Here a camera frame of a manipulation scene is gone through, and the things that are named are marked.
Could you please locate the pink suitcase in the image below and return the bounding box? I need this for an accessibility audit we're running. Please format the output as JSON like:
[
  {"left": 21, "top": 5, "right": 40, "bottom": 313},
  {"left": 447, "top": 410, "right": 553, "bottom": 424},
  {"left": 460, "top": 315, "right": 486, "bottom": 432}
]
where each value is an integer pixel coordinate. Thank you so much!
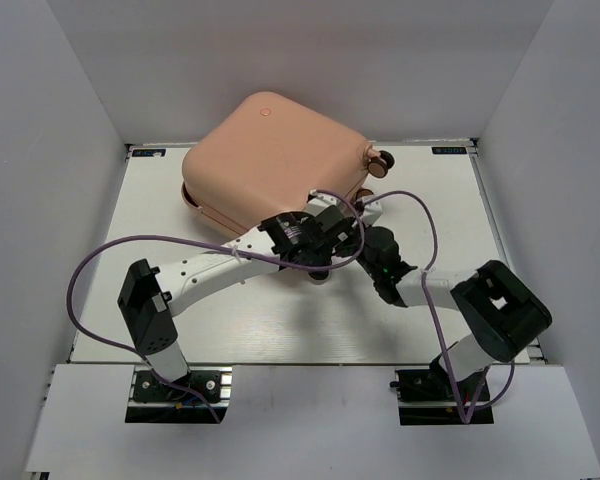
[{"left": 181, "top": 92, "right": 395, "bottom": 242}]

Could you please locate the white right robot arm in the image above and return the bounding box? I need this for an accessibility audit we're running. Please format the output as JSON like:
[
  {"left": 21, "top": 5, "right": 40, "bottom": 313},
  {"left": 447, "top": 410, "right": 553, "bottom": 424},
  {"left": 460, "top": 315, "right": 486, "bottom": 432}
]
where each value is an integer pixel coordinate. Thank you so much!
[{"left": 358, "top": 227, "right": 553, "bottom": 399}]

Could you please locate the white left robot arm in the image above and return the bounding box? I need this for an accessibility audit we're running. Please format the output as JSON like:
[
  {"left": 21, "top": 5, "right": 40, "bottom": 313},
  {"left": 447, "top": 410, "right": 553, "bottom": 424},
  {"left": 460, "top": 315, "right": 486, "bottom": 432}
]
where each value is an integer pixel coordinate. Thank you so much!
[{"left": 117, "top": 205, "right": 364, "bottom": 399}]

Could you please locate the small dark label sticker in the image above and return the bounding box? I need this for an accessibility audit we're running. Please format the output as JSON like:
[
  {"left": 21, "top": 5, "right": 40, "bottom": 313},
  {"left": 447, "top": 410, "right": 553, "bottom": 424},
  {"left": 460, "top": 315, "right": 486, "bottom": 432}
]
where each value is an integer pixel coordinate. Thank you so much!
[
  {"left": 131, "top": 148, "right": 166, "bottom": 158},
  {"left": 431, "top": 146, "right": 467, "bottom": 155}
]

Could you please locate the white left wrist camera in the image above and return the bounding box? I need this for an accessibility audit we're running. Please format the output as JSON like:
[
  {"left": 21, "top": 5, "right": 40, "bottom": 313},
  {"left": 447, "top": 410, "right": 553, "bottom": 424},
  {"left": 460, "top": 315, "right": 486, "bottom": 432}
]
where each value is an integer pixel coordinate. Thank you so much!
[{"left": 304, "top": 193, "right": 349, "bottom": 217}]

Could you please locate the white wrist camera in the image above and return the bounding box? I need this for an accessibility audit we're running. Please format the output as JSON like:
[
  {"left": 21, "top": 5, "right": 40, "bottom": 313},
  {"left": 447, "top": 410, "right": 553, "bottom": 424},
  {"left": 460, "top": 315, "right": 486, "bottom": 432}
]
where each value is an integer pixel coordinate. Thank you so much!
[
  {"left": 304, "top": 193, "right": 349, "bottom": 217},
  {"left": 354, "top": 196, "right": 383, "bottom": 227}
]

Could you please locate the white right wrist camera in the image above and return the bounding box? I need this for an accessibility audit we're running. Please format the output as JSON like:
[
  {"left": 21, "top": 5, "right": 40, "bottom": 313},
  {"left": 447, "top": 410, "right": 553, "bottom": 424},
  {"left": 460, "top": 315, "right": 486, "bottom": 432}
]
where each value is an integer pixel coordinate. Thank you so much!
[{"left": 354, "top": 196, "right": 383, "bottom": 227}]

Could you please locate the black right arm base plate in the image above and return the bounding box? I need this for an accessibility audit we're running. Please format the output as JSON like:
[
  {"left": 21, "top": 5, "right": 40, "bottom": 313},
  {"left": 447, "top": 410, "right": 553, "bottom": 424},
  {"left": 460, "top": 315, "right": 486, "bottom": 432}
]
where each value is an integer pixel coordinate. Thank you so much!
[{"left": 389, "top": 369, "right": 494, "bottom": 426}]

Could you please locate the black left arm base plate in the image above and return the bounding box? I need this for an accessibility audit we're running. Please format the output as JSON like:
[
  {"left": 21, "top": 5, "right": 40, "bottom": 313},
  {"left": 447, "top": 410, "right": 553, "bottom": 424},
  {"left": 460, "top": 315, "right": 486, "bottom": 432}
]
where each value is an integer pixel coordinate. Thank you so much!
[{"left": 125, "top": 367, "right": 232, "bottom": 425}]

